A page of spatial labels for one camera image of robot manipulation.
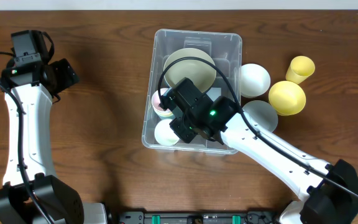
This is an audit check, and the cream white cup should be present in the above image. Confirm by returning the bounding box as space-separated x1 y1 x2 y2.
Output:
154 119 180 146

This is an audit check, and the pink cup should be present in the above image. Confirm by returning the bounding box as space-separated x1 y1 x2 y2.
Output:
152 91 171 116

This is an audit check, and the cream beige bowl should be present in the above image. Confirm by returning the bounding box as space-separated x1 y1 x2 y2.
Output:
163 48 216 93

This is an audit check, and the yellow cup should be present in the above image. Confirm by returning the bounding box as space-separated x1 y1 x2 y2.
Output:
285 56 316 84

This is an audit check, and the light blue cup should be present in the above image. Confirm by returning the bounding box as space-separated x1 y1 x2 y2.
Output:
157 114 175 119

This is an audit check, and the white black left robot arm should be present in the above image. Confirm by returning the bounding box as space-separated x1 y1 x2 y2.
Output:
0 57 108 223

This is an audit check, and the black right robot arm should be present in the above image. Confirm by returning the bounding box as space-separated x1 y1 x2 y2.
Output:
160 90 358 223

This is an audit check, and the clear plastic storage container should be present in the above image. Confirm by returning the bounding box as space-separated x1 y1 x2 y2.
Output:
142 29 242 154

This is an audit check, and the white paper label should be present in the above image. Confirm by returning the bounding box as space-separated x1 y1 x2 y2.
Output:
206 87 222 101

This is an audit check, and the light grey bowl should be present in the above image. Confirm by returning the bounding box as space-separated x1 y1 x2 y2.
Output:
242 100 278 132

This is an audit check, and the white bowl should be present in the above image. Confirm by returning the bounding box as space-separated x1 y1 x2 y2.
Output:
241 63 271 98

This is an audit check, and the yellow bowl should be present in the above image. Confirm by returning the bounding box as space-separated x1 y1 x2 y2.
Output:
268 81 306 116

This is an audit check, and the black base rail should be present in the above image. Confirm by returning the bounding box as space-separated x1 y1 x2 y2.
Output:
112 211 278 224

